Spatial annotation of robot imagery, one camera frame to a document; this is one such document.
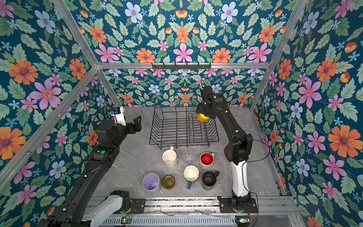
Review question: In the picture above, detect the yellow mug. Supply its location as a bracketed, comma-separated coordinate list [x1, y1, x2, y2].
[198, 113, 210, 123]

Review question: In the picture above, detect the black mug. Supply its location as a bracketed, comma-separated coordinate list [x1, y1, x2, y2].
[201, 171, 219, 191]

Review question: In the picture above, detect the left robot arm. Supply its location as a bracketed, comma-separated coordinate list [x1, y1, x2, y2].
[38, 116, 142, 227]

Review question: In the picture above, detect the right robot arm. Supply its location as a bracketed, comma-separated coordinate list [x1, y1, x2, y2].
[196, 86, 253, 211]

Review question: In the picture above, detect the red interior white mug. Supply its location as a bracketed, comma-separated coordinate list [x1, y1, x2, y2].
[199, 152, 215, 170]

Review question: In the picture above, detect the clear glass cup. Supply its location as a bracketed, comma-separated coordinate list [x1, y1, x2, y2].
[183, 151, 195, 165]

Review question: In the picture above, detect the lilac plastic cup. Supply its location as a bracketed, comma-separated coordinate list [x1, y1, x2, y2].
[142, 173, 161, 193]

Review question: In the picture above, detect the olive green glass cup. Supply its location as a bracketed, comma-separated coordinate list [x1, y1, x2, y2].
[161, 175, 175, 190]

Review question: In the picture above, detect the black wire dish rack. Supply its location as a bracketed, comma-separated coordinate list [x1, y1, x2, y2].
[149, 107, 219, 149]

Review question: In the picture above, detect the cream mug with handle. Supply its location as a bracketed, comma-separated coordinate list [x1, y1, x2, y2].
[162, 146, 177, 168]

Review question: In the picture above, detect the black wall hook rail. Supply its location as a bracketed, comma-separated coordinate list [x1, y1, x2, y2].
[151, 63, 212, 70]

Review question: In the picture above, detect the cream mug green handle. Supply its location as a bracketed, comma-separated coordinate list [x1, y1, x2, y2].
[183, 165, 199, 190]

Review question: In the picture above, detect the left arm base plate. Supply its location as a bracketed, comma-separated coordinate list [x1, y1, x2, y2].
[113, 198, 146, 216]

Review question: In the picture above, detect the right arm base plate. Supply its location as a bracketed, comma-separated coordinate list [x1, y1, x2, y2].
[217, 196, 258, 213]

